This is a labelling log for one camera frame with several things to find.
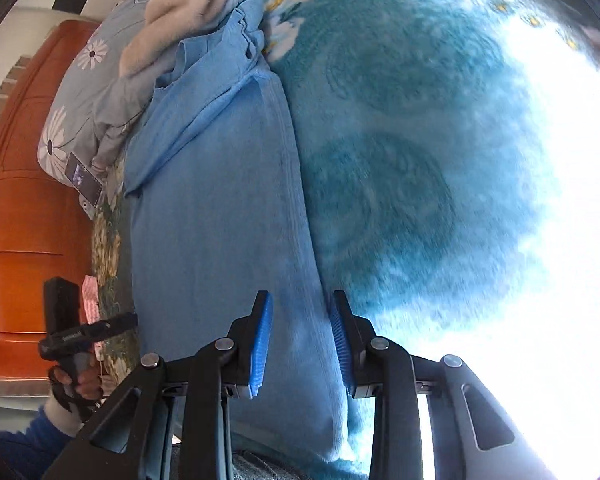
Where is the person's left hand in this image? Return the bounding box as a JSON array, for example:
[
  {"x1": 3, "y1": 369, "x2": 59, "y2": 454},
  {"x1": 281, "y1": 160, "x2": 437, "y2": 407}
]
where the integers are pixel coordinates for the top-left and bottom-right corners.
[{"x1": 47, "y1": 354, "x2": 106, "y2": 415}]

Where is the light blue shirt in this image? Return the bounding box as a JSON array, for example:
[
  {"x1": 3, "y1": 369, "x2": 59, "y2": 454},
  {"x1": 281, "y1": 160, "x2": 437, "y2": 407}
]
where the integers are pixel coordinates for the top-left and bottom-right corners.
[{"x1": 122, "y1": 0, "x2": 371, "y2": 478}]

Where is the orange wooden headboard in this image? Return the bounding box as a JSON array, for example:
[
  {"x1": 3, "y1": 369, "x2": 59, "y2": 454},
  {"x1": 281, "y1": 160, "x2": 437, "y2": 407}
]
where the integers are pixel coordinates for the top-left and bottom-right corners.
[{"x1": 0, "y1": 20, "x2": 103, "y2": 381}]

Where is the grey daisy print pillow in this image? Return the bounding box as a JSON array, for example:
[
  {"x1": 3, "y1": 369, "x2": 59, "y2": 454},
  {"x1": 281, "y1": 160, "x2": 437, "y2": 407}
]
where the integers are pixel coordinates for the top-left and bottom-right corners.
[{"x1": 36, "y1": 0, "x2": 191, "y2": 196}]

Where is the cream fluffy cloth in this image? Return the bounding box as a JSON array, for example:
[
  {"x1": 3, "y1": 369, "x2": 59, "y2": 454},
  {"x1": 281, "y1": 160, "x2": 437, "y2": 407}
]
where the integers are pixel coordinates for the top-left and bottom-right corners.
[{"x1": 119, "y1": 0, "x2": 241, "y2": 78}]

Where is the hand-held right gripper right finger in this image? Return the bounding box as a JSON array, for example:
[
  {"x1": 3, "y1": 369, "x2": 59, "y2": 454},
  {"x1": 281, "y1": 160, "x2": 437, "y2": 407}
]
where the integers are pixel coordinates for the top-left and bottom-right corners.
[{"x1": 328, "y1": 290, "x2": 561, "y2": 480}]

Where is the pink packet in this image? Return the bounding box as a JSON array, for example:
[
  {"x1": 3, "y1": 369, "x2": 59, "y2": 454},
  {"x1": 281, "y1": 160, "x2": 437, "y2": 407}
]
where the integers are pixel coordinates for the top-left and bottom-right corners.
[{"x1": 81, "y1": 275, "x2": 102, "y2": 322}]

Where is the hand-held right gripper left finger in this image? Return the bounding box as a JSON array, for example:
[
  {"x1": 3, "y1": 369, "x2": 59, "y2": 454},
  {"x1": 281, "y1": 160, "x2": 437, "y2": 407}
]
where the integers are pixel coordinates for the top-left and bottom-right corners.
[{"x1": 40, "y1": 290, "x2": 274, "y2": 480}]

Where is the person's left forearm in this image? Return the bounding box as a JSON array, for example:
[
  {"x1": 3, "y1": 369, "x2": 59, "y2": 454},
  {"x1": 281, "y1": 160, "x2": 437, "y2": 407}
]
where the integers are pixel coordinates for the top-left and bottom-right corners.
[{"x1": 0, "y1": 394, "x2": 83, "y2": 480}]

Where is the smartphone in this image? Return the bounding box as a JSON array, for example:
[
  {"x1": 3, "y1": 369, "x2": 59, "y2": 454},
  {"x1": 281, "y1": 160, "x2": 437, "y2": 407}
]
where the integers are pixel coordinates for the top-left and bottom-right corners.
[{"x1": 64, "y1": 152, "x2": 104, "y2": 209}]

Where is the teal floral blanket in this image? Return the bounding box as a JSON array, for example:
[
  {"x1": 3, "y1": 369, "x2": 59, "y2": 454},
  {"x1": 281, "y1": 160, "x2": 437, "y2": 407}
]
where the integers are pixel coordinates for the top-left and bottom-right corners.
[{"x1": 250, "y1": 0, "x2": 600, "y2": 461}]

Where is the dark floral bedsheet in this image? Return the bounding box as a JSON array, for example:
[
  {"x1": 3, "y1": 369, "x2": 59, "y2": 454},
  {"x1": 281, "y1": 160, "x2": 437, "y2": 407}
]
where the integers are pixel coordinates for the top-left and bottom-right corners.
[{"x1": 89, "y1": 157, "x2": 143, "y2": 391}]

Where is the grey cloth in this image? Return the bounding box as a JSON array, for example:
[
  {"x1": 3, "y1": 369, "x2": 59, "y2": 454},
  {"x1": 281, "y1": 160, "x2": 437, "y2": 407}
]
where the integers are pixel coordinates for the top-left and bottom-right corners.
[{"x1": 170, "y1": 442, "x2": 306, "y2": 480}]

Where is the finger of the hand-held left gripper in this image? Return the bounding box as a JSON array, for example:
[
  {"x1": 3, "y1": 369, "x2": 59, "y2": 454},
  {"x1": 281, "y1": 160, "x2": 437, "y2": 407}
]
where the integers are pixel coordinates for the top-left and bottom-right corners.
[{"x1": 98, "y1": 312, "x2": 139, "y2": 337}]

